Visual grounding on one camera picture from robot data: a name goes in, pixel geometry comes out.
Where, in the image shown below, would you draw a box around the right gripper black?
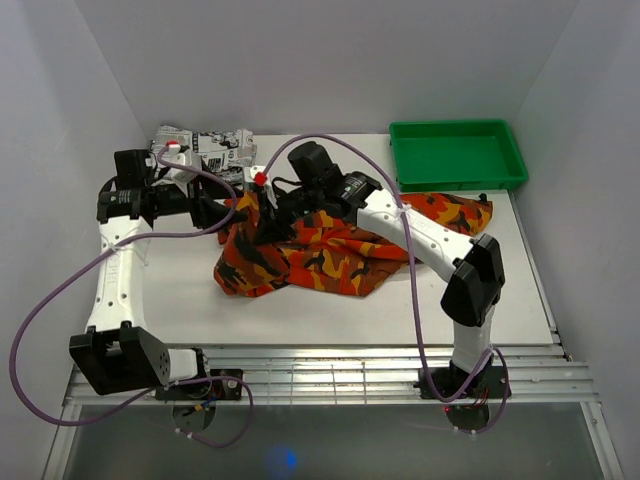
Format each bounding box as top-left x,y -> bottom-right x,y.
252,183 -> 323,246

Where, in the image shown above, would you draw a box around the orange camouflage trousers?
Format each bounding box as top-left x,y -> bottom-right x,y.
213,191 -> 494,299

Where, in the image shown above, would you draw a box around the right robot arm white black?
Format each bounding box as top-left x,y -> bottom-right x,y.
244,141 -> 505,402

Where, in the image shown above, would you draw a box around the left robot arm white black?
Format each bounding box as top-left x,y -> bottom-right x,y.
69,142 -> 246,400

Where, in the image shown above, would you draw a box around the folded newspaper print trousers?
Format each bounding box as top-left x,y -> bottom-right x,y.
146,125 -> 257,190

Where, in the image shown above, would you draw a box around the green plastic tray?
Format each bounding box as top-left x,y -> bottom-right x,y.
389,119 -> 529,193

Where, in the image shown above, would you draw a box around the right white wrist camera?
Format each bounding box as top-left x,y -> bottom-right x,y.
243,165 -> 277,209

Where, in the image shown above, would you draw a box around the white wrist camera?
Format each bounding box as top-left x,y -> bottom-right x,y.
243,165 -> 277,209
154,141 -> 202,190

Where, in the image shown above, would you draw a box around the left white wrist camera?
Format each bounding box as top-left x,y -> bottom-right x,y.
154,141 -> 202,190

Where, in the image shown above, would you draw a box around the aluminium rail frame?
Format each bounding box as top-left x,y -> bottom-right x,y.
62,259 -> 600,407

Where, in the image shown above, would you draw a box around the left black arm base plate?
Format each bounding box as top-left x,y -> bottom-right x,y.
155,369 -> 244,402

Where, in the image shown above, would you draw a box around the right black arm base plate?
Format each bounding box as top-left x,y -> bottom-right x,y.
414,365 -> 511,400

